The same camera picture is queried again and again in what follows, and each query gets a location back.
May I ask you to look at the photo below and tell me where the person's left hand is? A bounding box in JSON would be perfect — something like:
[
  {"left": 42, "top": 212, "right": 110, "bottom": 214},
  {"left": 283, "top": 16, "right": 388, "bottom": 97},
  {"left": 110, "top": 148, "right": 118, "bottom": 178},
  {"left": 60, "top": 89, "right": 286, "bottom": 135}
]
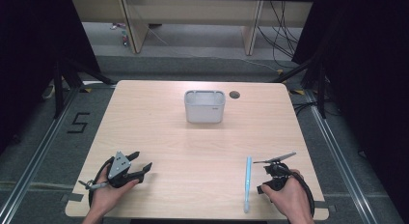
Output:
[{"left": 91, "top": 165, "right": 141, "bottom": 216}]

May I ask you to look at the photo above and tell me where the person's right hand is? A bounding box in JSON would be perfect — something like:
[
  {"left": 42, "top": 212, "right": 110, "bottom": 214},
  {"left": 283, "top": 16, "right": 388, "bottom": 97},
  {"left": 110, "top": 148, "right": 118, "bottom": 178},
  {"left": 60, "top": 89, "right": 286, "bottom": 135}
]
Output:
[{"left": 259, "top": 168, "right": 312, "bottom": 224}]

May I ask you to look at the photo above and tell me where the grey toothbrush holder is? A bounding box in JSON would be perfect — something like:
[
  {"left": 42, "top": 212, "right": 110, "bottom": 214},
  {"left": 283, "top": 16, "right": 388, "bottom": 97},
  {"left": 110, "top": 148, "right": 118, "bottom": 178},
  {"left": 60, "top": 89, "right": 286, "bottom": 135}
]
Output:
[{"left": 183, "top": 89, "right": 227, "bottom": 125}]

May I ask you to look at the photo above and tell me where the bundle of black cables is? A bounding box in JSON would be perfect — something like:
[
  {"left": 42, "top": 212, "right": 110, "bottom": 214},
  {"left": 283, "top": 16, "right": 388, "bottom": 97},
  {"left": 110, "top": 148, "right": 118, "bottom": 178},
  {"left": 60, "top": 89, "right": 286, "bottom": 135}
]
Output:
[{"left": 257, "top": 1, "right": 304, "bottom": 69}]

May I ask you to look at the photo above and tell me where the black curtain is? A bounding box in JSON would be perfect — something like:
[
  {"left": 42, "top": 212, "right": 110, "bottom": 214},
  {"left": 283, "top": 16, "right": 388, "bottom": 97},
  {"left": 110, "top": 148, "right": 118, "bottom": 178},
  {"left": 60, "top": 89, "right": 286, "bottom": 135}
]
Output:
[
  {"left": 290, "top": 0, "right": 409, "bottom": 215},
  {"left": 0, "top": 0, "right": 102, "bottom": 154}
]

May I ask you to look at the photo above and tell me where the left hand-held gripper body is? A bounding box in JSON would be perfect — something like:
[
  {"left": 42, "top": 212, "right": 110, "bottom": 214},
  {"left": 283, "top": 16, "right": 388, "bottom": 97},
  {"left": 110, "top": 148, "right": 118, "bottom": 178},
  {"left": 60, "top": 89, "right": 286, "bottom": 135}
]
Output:
[{"left": 106, "top": 150, "right": 144, "bottom": 189}]

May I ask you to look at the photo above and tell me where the silver cable connector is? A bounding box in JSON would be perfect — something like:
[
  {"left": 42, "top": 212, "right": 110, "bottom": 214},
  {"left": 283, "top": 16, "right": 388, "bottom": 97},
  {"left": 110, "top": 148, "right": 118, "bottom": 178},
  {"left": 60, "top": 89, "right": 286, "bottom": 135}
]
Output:
[{"left": 78, "top": 180, "right": 110, "bottom": 191}]

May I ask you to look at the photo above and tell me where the metal floor rail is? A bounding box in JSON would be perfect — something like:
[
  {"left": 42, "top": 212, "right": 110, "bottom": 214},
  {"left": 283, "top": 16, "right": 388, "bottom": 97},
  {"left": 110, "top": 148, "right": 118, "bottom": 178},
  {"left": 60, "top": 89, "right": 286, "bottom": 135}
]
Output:
[
  {"left": 0, "top": 87, "right": 81, "bottom": 224},
  {"left": 303, "top": 88, "right": 379, "bottom": 224}
]

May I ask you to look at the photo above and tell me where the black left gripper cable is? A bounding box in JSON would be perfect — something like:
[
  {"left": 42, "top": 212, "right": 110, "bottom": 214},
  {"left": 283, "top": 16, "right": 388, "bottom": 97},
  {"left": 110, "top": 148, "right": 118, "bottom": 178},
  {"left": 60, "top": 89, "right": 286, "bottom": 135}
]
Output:
[{"left": 88, "top": 155, "right": 116, "bottom": 209}]

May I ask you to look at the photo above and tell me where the black tape piece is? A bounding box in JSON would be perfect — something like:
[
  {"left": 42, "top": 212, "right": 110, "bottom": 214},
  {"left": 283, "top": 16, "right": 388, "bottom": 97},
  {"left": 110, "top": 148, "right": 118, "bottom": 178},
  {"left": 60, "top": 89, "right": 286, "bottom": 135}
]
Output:
[
  {"left": 313, "top": 200, "right": 337, "bottom": 213},
  {"left": 61, "top": 192, "right": 85, "bottom": 203}
]

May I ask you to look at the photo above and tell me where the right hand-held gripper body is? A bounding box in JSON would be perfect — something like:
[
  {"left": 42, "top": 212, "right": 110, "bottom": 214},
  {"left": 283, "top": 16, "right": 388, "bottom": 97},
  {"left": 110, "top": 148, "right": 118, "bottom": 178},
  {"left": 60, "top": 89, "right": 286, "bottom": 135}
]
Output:
[{"left": 253, "top": 152, "right": 297, "bottom": 193}]

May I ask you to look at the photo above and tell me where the wooden background desk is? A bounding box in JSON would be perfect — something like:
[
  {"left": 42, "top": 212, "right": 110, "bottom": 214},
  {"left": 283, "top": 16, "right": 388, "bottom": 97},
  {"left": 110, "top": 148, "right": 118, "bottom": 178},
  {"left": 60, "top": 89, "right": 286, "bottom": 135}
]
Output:
[{"left": 70, "top": 0, "right": 314, "bottom": 56}]

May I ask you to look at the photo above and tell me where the black metal stand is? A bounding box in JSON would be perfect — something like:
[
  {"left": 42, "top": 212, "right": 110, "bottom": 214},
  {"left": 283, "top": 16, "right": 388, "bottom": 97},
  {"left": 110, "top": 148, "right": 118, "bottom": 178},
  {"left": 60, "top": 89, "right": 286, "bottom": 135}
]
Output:
[
  {"left": 273, "top": 54, "right": 329, "bottom": 120},
  {"left": 52, "top": 58, "right": 117, "bottom": 120}
]

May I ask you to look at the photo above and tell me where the light blue toothbrush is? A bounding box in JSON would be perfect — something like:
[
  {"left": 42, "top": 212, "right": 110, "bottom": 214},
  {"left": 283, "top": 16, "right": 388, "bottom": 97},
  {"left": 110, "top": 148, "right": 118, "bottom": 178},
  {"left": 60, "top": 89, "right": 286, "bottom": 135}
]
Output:
[{"left": 243, "top": 155, "right": 254, "bottom": 214}]

